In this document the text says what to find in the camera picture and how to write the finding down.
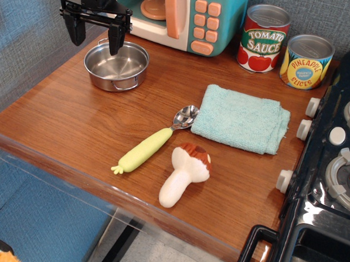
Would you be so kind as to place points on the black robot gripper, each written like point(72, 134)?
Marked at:
point(108, 13)

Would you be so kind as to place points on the white brown plush mushroom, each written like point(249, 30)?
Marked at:
point(192, 164)

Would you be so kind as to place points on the light blue folded towel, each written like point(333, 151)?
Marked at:
point(241, 121)

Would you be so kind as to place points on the small stainless steel pot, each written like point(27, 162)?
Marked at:
point(122, 72)

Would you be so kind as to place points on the teal toy microwave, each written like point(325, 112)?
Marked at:
point(202, 27)

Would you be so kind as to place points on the tomato sauce can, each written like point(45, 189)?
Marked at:
point(264, 31)

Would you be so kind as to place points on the pineapple slices can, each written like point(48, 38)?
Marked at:
point(306, 61)

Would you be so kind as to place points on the orange plush object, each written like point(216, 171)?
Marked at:
point(8, 257)

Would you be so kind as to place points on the black toy stove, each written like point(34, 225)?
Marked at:
point(315, 215)

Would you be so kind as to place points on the spoon with green handle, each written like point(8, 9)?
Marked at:
point(135, 157)

